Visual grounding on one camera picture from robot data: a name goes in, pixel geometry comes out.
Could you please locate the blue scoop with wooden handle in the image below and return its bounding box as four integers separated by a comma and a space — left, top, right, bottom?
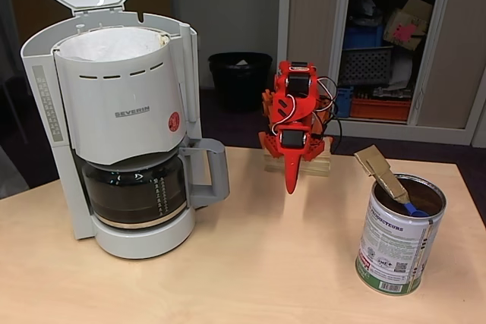
353, 144, 428, 219

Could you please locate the ground coffee tin can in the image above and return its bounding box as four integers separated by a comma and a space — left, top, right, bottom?
355, 173, 447, 297

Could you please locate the white drip coffee maker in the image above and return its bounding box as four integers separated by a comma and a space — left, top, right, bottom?
14, 0, 200, 260

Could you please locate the white paper coffee filter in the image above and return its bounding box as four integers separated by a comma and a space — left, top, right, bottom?
60, 26, 170, 63

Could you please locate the wooden base block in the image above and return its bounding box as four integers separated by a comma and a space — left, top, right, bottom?
261, 149, 332, 178

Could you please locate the small blue bin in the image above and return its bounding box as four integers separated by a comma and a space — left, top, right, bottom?
333, 87, 355, 118

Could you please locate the black trash bin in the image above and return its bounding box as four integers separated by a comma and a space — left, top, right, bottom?
207, 52, 273, 115

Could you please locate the orange plastic crate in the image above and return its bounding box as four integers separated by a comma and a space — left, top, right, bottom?
349, 96, 413, 120

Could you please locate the grey perforated crate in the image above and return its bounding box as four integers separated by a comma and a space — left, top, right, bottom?
339, 46, 394, 86

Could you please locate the blue plastic crate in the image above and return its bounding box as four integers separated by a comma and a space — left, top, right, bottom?
342, 26, 382, 51

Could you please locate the white plastic sheet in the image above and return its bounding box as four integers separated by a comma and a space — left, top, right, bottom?
389, 50, 414, 92

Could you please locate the cardboard box pink mark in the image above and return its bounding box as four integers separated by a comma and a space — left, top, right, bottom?
382, 0, 434, 52

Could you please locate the grey tambour door cabinet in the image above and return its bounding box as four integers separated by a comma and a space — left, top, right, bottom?
279, 0, 486, 146

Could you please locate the black power cable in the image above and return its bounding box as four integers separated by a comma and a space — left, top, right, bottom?
329, 84, 345, 150

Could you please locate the glass carafe grey handle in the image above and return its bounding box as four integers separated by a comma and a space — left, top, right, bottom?
81, 137, 231, 231

